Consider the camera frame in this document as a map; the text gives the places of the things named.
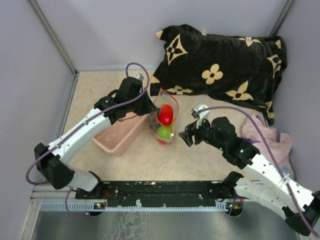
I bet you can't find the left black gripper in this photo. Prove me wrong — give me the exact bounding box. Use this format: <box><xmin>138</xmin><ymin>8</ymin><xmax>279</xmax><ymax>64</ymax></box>
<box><xmin>127</xmin><ymin>87</ymin><xmax>158</xmax><ymax>116</ymax></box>

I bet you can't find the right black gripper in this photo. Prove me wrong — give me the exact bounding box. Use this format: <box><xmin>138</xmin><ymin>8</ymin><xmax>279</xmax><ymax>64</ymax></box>
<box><xmin>178</xmin><ymin>114</ymin><xmax>226</xmax><ymax>151</ymax></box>

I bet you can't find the clear zip top bag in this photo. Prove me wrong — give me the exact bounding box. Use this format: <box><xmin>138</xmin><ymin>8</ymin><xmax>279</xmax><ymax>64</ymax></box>
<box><xmin>149</xmin><ymin>88</ymin><xmax>180</xmax><ymax>145</ymax></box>

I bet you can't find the red mango fruit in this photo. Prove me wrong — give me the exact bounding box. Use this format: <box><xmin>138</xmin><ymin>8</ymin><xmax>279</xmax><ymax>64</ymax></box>
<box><xmin>158</xmin><ymin>103</ymin><xmax>174</xmax><ymax>126</ymax></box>

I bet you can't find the light green apple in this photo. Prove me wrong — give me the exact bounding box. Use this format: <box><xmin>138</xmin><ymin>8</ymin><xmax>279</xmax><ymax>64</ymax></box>
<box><xmin>156</xmin><ymin>125</ymin><xmax>172</xmax><ymax>142</ymax></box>

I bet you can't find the red apple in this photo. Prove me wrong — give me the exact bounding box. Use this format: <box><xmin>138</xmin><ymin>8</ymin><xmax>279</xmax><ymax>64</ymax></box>
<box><xmin>157</xmin><ymin>139</ymin><xmax>168</xmax><ymax>145</ymax></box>

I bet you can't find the pink plastic bin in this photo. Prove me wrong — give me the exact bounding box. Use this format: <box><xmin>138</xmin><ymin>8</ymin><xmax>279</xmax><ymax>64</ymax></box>
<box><xmin>92</xmin><ymin>112</ymin><xmax>149</xmax><ymax>157</ymax></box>

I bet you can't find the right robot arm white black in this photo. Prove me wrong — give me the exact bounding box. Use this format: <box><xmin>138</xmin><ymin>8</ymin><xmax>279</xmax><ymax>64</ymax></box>
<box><xmin>178</xmin><ymin>117</ymin><xmax>320</xmax><ymax>236</ymax></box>

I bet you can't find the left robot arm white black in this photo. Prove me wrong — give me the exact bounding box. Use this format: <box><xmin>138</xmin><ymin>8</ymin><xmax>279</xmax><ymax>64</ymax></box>
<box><xmin>34</xmin><ymin>74</ymin><xmax>156</xmax><ymax>199</ymax></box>

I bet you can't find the black floral blanket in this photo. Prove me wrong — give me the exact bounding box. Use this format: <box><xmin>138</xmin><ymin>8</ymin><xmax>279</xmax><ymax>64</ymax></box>
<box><xmin>150</xmin><ymin>24</ymin><xmax>287</xmax><ymax>125</ymax></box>

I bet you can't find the pink cloth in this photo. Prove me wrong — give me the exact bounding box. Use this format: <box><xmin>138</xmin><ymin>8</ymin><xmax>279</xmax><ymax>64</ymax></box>
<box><xmin>241</xmin><ymin>115</ymin><xmax>295</xmax><ymax>179</ymax></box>

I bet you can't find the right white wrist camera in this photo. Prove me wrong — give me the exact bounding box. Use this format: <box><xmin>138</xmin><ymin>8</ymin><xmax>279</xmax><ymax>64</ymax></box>
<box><xmin>191</xmin><ymin>103</ymin><xmax>210</xmax><ymax>129</ymax></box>

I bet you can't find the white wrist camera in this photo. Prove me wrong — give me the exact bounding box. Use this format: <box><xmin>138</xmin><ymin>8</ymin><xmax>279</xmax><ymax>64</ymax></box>
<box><xmin>133</xmin><ymin>73</ymin><xmax>144</xmax><ymax>82</ymax></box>
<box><xmin>191</xmin><ymin>103</ymin><xmax>210</xmax><ymax>129</ymax></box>

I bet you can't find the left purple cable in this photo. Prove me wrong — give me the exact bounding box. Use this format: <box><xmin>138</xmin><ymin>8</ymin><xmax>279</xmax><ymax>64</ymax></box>
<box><xmin>25</xmin><ymin>62</ymin><xmax>151</xmax><ymax>186</ymax></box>

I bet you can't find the purple cable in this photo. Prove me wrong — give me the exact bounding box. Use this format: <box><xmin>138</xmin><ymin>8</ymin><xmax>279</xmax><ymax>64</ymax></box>
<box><xmin>25</xmin><ymin>62</ymin><xmax>151</xmax><ymax>186</ymax></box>
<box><xmin>196</xmin><ymin>106</ymin><xmax>320</xmax><ymax>238</ymax></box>

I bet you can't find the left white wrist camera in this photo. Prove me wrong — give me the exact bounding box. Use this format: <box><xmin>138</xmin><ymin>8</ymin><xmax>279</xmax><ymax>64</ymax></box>
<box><xmin>133</xmin><ymin>73</ymin><xmax>144</xmax><ymax>82</ymax></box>

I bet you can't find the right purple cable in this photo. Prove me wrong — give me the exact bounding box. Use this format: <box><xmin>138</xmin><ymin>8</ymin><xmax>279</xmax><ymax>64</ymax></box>
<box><xmin>196</xmin><ymin>106</ymin><xmax>320</xmax><ymax>238</ymax></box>

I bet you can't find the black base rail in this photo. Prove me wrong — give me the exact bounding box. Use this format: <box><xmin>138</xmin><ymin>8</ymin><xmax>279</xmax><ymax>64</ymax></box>
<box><xmin>74</xmin><ymin>180</ymin><xmax>241</xmax><ymax>208</ymax></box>

